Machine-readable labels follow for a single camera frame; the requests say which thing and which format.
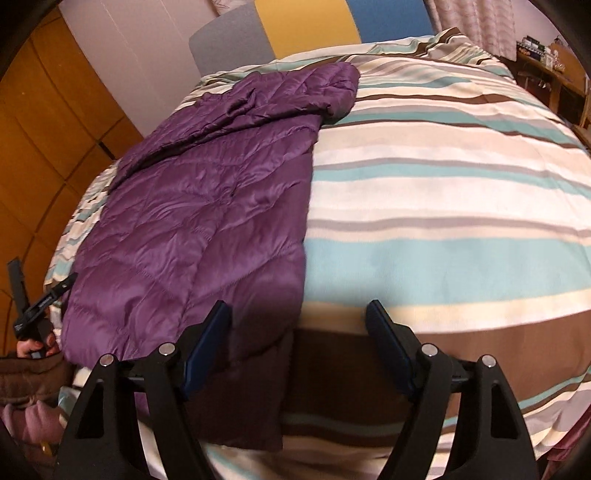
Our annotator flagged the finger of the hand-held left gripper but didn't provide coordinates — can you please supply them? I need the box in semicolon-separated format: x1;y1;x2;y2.
44;272;79;303
8;259;26;319

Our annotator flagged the person's left hand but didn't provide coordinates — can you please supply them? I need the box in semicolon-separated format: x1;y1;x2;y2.
16;332;63;360

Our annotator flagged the person's pink clothing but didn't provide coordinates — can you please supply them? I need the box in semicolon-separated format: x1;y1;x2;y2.
0;399;68;457

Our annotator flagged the wooden wardrobe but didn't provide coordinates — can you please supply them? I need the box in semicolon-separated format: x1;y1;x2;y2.
0;7;144;356

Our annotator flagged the wooden desk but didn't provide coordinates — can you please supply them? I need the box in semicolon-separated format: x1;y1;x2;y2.
512;37;591;130

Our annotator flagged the grey yellow blue headboard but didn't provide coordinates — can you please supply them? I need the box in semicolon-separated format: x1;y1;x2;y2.
188;0;437;77

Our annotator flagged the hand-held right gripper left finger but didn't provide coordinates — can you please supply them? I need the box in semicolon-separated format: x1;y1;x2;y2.
53;300;232;480

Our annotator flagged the purple puffer jacket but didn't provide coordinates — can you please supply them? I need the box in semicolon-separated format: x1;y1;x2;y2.
60;62;361;452

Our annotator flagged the person's left forearm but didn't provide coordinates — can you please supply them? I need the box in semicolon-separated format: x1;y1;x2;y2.
0;353;75;409

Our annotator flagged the striped bed duvet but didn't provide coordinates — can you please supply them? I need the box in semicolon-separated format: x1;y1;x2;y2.
46;28;591;480

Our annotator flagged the ship print curtain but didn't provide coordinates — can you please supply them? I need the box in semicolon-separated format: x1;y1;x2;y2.
425;0;525;61

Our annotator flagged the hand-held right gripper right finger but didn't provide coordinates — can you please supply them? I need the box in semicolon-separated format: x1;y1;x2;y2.
365;299;541;480

